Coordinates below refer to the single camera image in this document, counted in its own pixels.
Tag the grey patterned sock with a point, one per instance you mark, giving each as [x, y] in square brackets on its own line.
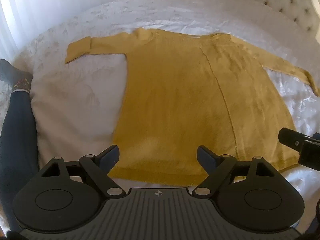
[13, 76]

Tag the yellow knit sweater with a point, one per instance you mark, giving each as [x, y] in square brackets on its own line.
[182, 100]

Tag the person's leg in dark pants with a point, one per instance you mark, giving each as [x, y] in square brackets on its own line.
[17, 140]

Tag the white bedspread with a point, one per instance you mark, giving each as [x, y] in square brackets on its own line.
[82, 100]

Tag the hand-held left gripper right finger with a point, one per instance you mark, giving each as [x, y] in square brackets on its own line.
[205, 156]

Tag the cream tufted headboard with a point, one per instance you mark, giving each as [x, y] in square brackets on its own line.
[275, 0]

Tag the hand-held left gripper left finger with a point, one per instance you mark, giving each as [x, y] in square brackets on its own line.
[111, 155]

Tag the white curtain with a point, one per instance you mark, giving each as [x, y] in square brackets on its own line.
[17, 15]

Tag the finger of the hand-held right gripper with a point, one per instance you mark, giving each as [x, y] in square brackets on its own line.
[290, 138]

